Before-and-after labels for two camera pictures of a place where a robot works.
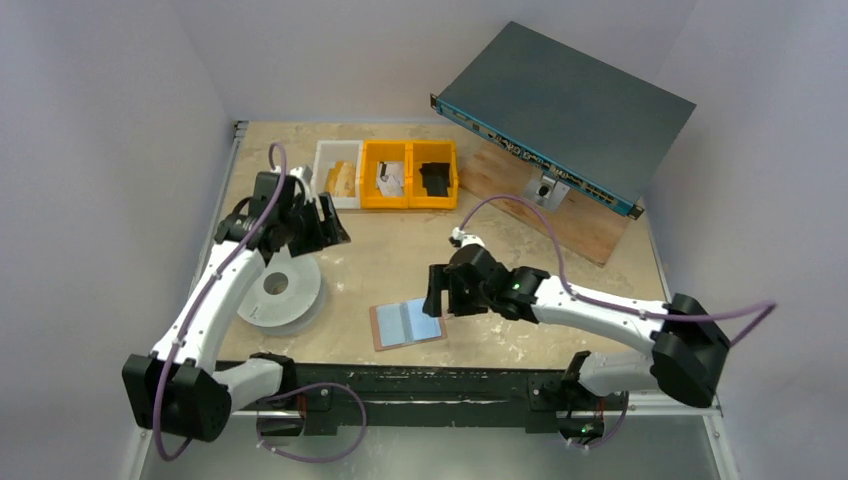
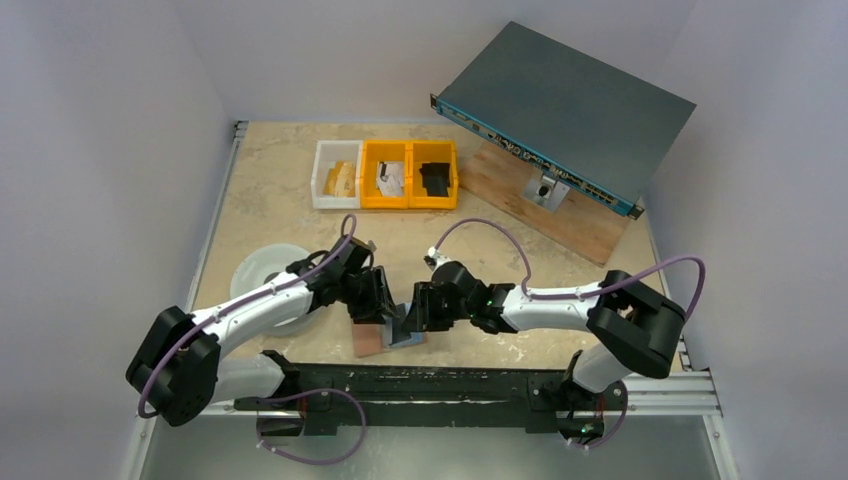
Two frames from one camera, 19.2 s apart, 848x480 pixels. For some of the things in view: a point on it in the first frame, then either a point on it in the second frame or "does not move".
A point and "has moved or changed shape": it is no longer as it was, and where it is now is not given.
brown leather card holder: (403, 323) has moved or changed shape
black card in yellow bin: (436, 178) does not move
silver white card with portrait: (390, 178) does not move
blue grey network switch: (576, 119) does not move
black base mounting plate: (326, 396) does not move
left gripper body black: (306, 232) to (364, 293)
